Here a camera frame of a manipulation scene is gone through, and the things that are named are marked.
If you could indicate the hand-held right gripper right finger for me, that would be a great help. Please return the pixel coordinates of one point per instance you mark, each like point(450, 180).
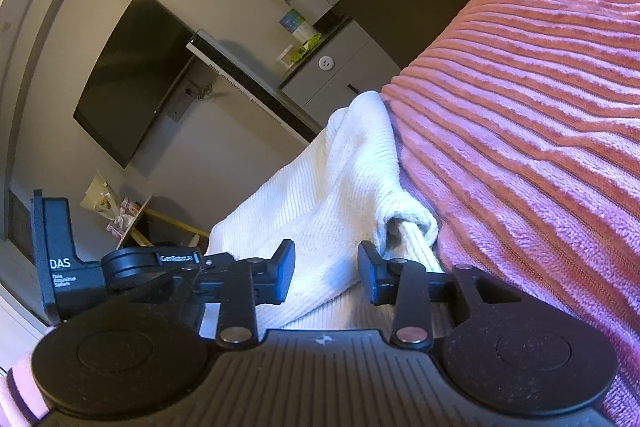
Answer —
point(367, 274)

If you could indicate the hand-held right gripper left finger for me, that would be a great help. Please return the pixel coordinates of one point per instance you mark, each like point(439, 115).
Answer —
point(283, 274)

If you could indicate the white ribbed knit garment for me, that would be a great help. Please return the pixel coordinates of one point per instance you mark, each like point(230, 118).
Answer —
point(325, 207)

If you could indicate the wrapped flower bouquet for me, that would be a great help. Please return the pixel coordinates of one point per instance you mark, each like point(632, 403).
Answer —
point(102, 202)

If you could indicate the yellow stick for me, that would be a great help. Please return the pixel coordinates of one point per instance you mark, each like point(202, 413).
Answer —
point(175, 222)

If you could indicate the white tower fan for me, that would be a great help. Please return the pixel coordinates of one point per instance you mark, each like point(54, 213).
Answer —
point(240, 77)

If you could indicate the grey drawer cabinet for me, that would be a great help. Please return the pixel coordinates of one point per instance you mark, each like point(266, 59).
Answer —
point(370, 52)

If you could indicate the green packets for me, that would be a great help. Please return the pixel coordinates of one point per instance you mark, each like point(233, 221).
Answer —
point(304, 49)

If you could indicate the pink ribbed blanket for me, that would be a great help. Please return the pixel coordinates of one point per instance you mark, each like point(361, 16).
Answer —
point(525, 107)

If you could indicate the blue and white box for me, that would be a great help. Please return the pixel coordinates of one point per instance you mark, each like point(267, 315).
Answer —
point(294, 23)

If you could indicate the black wall television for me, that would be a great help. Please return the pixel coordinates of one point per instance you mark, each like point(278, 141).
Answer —
point(130, 77)

